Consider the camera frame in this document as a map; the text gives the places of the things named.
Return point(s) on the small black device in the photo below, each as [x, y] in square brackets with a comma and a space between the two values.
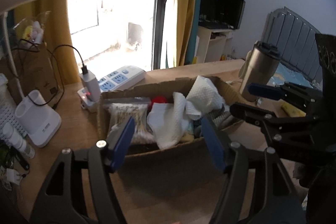
[21, 162]

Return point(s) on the grey sock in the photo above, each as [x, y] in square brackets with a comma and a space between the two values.
[220, 116]

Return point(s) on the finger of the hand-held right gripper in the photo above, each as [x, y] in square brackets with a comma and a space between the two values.
[252, 115]
[265, 91]

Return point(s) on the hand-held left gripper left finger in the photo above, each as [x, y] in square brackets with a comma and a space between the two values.
[123, 142]

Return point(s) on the bag of cotton swabs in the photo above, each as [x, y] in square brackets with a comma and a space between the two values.
[128, 113]

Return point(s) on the white power strip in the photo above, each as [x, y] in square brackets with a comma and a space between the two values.
[120, 77]

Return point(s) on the brown carton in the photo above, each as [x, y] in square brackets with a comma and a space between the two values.
[34, 74]

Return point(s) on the black sliding door frame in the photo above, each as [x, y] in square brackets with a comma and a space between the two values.
[162, 8]

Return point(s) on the white desk lamp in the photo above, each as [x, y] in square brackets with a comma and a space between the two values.
[42, 129]

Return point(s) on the beige monitor stand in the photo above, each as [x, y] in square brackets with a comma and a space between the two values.
[212, 43]

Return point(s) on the red ball toy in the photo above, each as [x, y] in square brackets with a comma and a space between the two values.
[158, 100]

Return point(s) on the plastic bag with yellow toy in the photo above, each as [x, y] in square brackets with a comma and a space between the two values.
[32, 29]

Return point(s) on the grey padded headboard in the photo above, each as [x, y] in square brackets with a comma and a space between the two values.
[291, 40]

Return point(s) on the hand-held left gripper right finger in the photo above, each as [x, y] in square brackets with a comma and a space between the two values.
[214, 148]

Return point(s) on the cardboard box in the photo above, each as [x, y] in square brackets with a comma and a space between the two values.
[162, 161]

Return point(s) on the white perforated basket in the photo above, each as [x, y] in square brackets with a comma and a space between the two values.
[8, 116]

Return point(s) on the stainless steel tumbler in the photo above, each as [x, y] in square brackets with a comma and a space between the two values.
[258, 71]

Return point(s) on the yellow curtain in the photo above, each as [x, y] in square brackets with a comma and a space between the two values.
[52, 24]
[183, 8]

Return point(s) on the black monitor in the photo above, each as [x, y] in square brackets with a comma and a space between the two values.
[223, 11]

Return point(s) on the white plug adapter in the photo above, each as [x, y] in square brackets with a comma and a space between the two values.
[13, 176]

